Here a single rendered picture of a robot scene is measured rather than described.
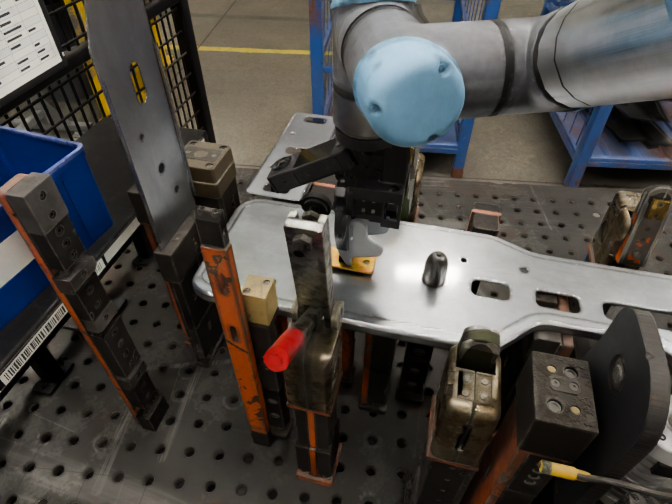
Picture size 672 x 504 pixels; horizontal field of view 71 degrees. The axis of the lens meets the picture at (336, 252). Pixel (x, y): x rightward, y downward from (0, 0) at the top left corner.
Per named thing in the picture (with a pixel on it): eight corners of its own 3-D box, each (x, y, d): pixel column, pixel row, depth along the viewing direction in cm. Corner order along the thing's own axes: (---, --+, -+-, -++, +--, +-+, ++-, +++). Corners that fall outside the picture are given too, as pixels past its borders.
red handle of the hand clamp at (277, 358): (338, 302, 54) (300, 355, 39) (335, 320, 55) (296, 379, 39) (303, 295, 55) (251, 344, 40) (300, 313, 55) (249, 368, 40)
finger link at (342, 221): (345, 258, 60) (347, 200, 54) (333, 256, 60) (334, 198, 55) (353, 236, 64) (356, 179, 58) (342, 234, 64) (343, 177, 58)
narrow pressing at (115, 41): (199, 205, 77) (139, -31, 54) (164, 253, 69) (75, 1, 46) (195, 205, 78) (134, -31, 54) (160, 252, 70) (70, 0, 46)
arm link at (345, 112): (324, 99, 47) (343, 66, 53) (325, 139, 50) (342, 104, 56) (399, 107, 46) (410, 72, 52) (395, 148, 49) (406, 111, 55)
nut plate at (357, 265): (377, 256, 68) (377, 250, 67) (372, 274, 66) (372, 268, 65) (320, 245, 70) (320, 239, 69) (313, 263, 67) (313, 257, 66)
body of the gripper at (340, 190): (397, 235, 57) (408, 148, 49) (328, 224, 59) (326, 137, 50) (406, 197, 62) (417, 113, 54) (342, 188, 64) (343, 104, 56)
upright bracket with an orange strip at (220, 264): (272, 439, 80) (224, 208, 45) (270, 447, 79) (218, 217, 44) (256, 435, 81) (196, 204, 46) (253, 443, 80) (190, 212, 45)
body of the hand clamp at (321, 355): (342, 446, 79) (344, 314, 55) (331, 488, 75) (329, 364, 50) (307, 437, 80) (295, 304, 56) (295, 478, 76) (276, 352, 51)
